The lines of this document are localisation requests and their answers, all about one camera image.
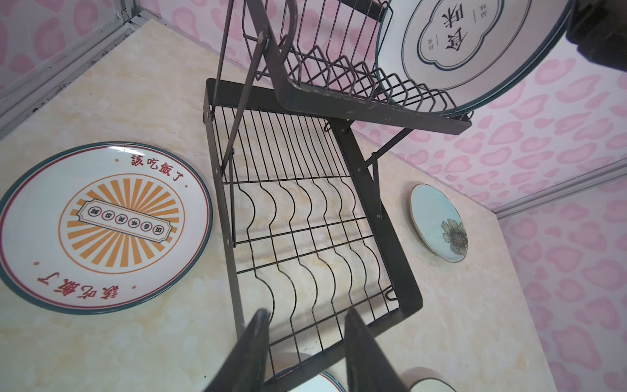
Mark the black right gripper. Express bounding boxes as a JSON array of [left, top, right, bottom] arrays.
[[566, 0, 627, 72]]

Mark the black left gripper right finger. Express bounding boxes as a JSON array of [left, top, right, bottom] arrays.
[[344, 307, 408, 391]]

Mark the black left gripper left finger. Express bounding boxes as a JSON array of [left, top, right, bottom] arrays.
[[204, 309, 270, 392]]

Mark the white plate quatrefoil emblem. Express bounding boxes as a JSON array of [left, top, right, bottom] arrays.
[[375, 0, 572, 113]]

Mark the light blue flower plate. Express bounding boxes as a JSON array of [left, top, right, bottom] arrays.
[[409, 184, 469, 263]]

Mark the cream floral rim plate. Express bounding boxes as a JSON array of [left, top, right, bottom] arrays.
[[409, 377, 456, 392]]

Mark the orange sunburst plate centre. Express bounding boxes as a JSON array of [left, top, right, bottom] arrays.
[[290, 372, 346, 392]]

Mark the orange sunburst plate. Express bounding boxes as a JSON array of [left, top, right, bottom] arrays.
[[1, 142, 213, 315], [290, 372, 346, 392]]

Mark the orange sunburst plate left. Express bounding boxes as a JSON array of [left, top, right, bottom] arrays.
[[1, 142, 213, 315]]

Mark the black wire dish rack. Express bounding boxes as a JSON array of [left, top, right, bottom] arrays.
[[203, 1, 472, 391]]

